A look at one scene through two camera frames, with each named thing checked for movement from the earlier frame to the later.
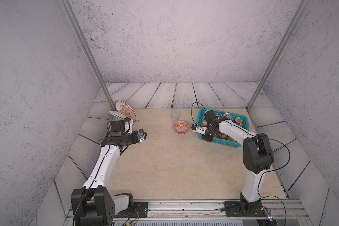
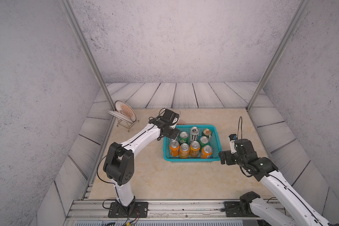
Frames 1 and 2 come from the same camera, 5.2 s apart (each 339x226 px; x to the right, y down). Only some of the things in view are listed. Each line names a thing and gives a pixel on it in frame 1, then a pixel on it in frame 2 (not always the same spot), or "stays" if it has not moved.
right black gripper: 207,139 -> 228,157
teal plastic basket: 240,120 -> 194,143
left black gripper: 136,139 -> 175,133
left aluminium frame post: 76,27 stays
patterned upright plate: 125,110 stays
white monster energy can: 227,115 -> 194,134
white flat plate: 116,114 stays
